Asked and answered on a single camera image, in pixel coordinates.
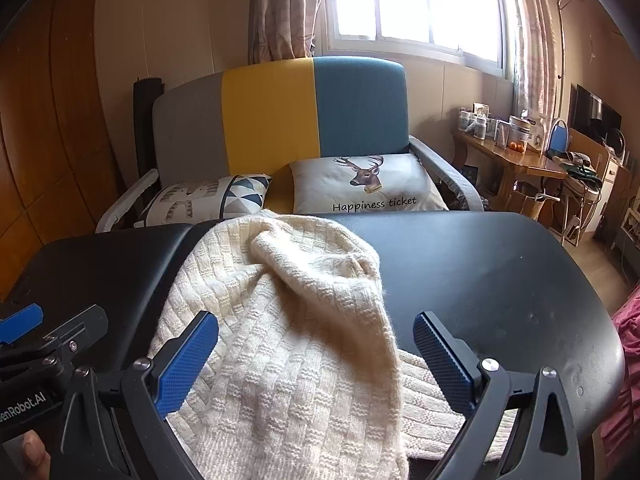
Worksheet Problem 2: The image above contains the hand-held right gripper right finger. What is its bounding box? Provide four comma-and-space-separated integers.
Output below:
412, 311, 586, 480

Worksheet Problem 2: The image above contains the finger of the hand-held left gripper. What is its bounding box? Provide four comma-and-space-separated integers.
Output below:
30, 304, 110, 361
0, 303, 45, 346

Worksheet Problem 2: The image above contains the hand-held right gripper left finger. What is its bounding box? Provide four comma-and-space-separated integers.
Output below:
60, 310, 221, 480

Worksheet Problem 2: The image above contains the cream knitted sweater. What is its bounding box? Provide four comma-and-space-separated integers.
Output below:
145, 208, 521, 480

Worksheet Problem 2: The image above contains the person's left hand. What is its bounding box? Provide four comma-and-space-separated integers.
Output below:
21, 430, 52, 480

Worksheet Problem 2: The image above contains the triangle pattern pillow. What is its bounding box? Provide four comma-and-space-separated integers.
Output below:
135, 174, 273, 228

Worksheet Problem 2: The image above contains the pink blanket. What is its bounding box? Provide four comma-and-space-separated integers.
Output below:
597, 282, 640, 471

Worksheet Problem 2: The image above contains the deer print pillow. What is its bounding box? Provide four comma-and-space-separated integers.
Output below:
289, 154, 450, 215

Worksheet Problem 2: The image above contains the wooden desk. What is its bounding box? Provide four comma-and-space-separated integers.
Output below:
452, 127, 568, 211

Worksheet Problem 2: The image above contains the white rack with clutter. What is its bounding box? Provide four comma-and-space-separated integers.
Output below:
547, 152, 607, 247

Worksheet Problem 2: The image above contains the metal tin can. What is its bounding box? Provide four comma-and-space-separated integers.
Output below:
509, 116, 533, 148

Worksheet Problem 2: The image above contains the blue chair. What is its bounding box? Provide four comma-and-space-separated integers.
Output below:
547, 117, 571, 158

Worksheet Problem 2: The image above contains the white carton box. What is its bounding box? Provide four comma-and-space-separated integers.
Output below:
520, 109, 549, 151

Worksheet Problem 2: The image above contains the grey yellow blue sofa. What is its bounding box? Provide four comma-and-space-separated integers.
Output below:
95, 56, 486, 233

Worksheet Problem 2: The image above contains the small desk fan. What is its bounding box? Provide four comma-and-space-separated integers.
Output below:
605, 127, 628, 158

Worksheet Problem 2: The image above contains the black television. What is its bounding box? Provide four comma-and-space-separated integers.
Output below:
570, 84, 623, 143

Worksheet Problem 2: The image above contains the patterned beige curtain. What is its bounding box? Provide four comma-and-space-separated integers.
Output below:
248, 0, 328, 63
500, 0, 558, 126

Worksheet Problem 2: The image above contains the window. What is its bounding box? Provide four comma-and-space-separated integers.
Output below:
325, 0, 506, 68

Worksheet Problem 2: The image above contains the brown bag white handle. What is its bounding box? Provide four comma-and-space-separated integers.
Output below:
517, 185, 561, 221

